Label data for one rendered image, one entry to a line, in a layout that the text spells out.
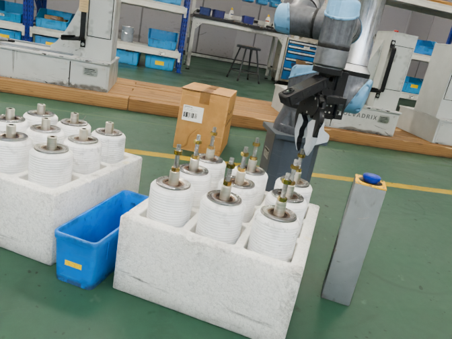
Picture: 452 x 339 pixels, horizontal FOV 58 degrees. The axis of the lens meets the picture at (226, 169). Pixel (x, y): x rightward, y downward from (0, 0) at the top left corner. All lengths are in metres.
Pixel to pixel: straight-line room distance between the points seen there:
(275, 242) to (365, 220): 0.27
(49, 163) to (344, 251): 0.71
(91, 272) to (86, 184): 0.23
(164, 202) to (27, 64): 2.13
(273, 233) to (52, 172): 0.52
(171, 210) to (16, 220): 0.38
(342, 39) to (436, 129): 2.55
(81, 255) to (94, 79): 1.98
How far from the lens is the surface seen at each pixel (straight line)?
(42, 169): 1.02
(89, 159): 1.11
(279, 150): 1.39
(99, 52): 2.86
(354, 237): 1.03
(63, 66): 2.84
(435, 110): 3.55
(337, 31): 1.00
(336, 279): 1.08
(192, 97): 2.00
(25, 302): 0.96
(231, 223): 0.85
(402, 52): 3.27
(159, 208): 0.88
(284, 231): 0.82
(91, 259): 0.93
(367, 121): 3.18
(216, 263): 0.84
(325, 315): 1.05
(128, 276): 0.95
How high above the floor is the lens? 0.58
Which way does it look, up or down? 18 degrees down
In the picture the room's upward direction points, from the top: 11 degrees clockwise
